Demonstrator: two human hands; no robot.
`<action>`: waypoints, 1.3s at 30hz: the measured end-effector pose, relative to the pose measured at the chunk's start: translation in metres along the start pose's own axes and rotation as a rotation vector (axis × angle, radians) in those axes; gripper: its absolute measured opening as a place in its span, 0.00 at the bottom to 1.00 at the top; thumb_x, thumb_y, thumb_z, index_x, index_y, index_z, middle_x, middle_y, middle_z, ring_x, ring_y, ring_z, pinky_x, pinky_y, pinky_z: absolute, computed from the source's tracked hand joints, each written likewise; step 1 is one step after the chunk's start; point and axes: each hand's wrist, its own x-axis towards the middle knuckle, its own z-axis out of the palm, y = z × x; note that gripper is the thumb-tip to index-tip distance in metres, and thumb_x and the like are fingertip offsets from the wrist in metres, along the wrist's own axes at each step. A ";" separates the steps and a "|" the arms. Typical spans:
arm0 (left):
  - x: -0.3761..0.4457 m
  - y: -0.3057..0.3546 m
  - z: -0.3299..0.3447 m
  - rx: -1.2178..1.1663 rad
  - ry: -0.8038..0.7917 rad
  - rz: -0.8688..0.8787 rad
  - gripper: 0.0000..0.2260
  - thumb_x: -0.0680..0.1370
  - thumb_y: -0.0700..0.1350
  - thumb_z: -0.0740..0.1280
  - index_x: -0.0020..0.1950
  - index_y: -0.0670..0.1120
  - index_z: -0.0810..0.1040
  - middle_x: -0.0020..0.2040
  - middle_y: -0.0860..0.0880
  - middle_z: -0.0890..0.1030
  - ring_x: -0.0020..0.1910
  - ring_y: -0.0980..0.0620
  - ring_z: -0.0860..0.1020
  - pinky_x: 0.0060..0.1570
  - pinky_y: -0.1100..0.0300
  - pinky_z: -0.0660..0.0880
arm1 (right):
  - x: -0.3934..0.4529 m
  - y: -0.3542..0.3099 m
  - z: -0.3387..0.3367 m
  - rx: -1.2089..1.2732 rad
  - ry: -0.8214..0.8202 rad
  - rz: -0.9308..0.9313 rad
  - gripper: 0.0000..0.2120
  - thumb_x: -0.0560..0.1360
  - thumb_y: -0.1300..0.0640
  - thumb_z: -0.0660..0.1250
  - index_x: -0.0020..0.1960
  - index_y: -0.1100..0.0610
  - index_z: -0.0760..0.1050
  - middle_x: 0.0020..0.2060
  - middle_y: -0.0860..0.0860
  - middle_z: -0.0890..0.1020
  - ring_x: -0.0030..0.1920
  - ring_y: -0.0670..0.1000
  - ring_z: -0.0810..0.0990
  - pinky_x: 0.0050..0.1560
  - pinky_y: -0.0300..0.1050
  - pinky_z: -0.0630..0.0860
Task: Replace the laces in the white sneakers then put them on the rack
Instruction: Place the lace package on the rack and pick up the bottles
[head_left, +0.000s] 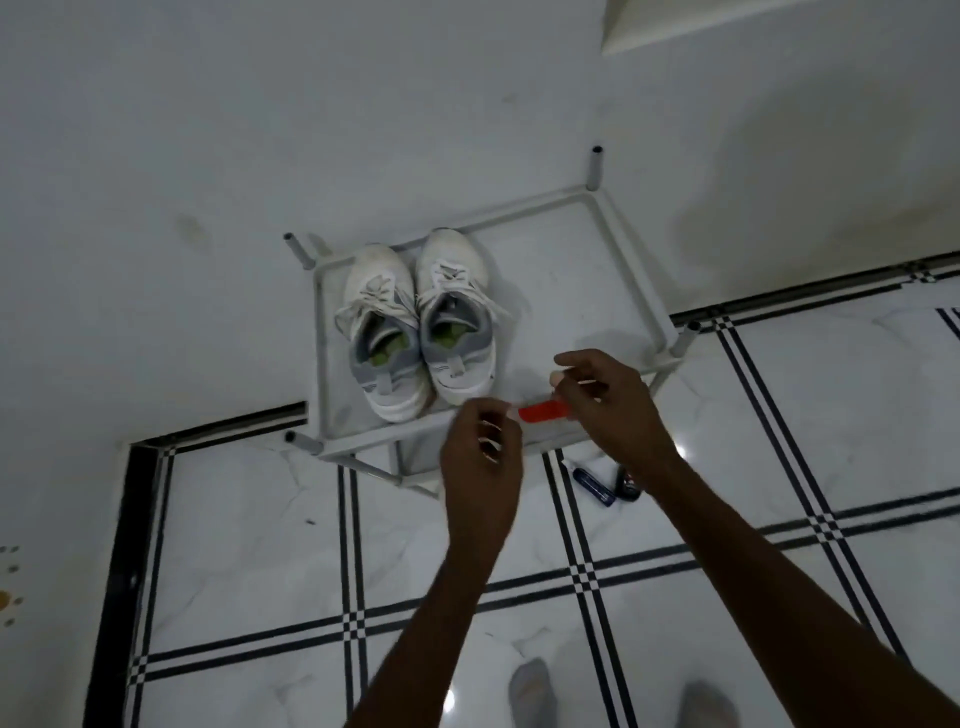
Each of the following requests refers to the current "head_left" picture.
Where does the person's right hand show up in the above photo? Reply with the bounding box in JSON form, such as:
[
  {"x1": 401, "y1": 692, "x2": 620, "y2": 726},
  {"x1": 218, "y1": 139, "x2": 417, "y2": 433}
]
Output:
[{"x1": 548, "y1": 348, "x2": 680, "y2": 490}]

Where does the person's left hand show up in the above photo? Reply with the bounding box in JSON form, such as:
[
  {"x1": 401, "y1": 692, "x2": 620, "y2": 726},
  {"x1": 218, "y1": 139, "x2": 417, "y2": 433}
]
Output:
[{"x1": 438, "y1": 397, "x2": 525, "y2": 580}]

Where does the white shoelace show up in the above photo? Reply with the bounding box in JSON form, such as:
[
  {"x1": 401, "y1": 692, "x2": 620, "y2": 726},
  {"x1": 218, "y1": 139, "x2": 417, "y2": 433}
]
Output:
[
  {"x1": 335, "y1": 273, "x2": 421, "y2": 339},
  {"x1": 417, "y1": 258, "x2": 515, "y2": 324}
]

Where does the white sneaker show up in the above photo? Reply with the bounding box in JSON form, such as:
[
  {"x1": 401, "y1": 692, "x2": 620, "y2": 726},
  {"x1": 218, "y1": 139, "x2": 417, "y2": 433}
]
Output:
[
  {"x1": 414, "y1": 228, "x2": 511, "y2": 408},
  {"x1": 335, "y1": 243, "x2": 435, "y2": 424}
]

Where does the person's left forearm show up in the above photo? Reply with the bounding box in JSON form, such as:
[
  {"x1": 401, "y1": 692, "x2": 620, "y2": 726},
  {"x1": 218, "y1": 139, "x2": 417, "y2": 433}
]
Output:
[{"x1": 344, "y1": 554, "x2": 496, "y2": 728}]

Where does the person's right forearm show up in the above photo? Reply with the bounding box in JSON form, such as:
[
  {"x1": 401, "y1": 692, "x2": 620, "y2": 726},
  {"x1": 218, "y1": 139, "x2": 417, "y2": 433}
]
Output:
[{"x1": 644, "y1": 457, "x2": 960, "y2": 728}]

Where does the grey metal shelf rack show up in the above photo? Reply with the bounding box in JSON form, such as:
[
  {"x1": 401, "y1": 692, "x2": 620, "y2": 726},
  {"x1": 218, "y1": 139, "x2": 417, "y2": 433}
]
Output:
[{"x1": 282, "y1": 144, "x2": 703, "y2": 500}]

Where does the dark blue spray bottle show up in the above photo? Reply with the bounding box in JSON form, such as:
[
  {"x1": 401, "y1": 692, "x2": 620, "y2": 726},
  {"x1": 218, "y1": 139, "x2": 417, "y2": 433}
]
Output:
[{"x1": 563, "y1": 458, "x2": 618, "y2": 509}]

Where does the white sock with orange print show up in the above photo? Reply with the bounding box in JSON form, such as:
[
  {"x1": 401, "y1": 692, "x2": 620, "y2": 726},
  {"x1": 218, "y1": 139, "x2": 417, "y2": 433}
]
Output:
[
  {"x1": 509, "y1": 658, "x2": 558, "y2": 728},
  {"x1": 678, "y1": 680, "x2": 740, "y2": 728}
]

